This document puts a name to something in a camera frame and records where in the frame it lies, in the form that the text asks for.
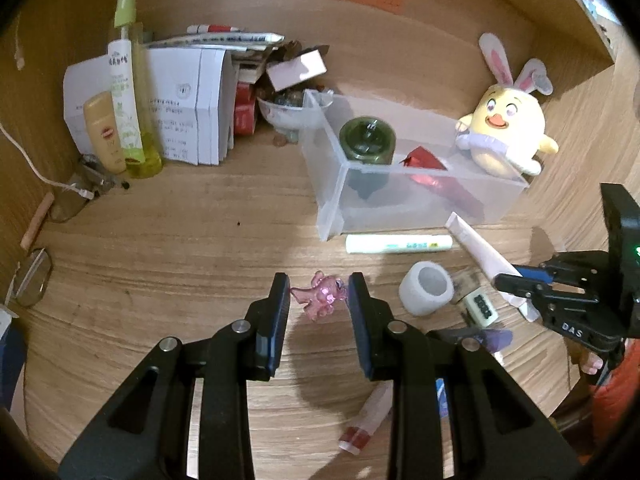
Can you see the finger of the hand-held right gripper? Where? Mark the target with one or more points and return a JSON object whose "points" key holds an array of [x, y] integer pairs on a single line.
{"points": [[532, 272], [515, 285]]}

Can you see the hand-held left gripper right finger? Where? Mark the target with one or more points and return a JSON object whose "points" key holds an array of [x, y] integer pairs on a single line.
{"points": [[357, 310]]}

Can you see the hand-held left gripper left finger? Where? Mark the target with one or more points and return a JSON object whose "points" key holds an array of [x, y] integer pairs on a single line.
{"points": [[281, 305]]}

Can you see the pink translucent figurine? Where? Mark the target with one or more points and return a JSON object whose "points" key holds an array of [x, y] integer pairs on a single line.
{"points": [[317, 302]]}

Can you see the white mahjong tile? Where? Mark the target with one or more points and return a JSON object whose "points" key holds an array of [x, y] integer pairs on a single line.
{"points": [[482, 307]]}

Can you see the plain white tube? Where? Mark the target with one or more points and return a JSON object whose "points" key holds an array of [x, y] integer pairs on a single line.
{"points": [[480, 247]]}

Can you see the purple tube with dark cap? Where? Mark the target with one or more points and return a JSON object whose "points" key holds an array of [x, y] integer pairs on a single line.
{"points": [[495, 339]]}

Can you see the small blue white tube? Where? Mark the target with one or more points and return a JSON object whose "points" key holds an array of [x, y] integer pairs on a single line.
{"points": [[440, 400]]}

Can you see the clear plastic box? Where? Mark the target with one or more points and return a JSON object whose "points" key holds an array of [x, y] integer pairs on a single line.
{"points": [[425, 200]]}

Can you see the dark green glass jar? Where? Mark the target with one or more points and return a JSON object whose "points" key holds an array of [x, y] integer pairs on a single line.
{"points": [[367, 142]]}

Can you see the person's right forearm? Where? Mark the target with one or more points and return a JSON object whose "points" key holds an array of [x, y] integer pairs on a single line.
{"points": [[620, 390]]}

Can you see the person's right hand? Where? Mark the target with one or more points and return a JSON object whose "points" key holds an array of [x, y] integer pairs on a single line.
{"points": [[591, 361]]}

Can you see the white tape roll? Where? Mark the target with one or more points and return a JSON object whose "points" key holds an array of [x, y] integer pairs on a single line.
{"points": [[417, 302]]}

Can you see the white tube with green print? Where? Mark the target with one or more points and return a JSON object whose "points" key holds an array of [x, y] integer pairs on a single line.
{"points": [[395, 244]]}

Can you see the pink tube with red cap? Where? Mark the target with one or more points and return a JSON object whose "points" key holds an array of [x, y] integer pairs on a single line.
{"points": [[365, 420]]}

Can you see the yellow chick plush toy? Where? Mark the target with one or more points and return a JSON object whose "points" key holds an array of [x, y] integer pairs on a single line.
{"points": [[505, 125]]}

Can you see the red packet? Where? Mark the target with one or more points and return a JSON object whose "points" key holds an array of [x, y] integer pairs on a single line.
{"points": [[425, 160]]}

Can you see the folded white paper leaflets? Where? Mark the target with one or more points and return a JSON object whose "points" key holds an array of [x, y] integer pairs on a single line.
{"points": [[190, 100]]}

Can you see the small cardboard box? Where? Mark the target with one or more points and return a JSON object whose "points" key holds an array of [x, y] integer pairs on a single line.
{"points": [[295, 70]]}

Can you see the clear eyeglasses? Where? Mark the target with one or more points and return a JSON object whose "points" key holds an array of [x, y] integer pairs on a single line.
{"points": [[48, 265]]}

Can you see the tan sunscreen bottle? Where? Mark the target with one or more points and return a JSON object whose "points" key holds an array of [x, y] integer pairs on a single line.
{"points": [[102, 130]]}

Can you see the wooden stick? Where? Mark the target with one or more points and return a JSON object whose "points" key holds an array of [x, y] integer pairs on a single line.
{"points": [[37, 220]]}

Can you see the yellow-green spray bottle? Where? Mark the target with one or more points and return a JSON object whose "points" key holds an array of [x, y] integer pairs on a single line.
{"points": [[122, 85]]}

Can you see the white printed tube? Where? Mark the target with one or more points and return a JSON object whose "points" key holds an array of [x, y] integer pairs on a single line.
{"points": [[225, 39]]}

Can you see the blue white box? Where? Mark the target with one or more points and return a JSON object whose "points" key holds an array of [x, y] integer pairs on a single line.
{"points": [[10, 355]]}

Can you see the red white marker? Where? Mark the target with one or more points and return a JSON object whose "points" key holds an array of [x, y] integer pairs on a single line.
{"points": [[215, 28]]}

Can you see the white paper box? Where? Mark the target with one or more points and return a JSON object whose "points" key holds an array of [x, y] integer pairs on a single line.
{"points": [[80, 90]]}

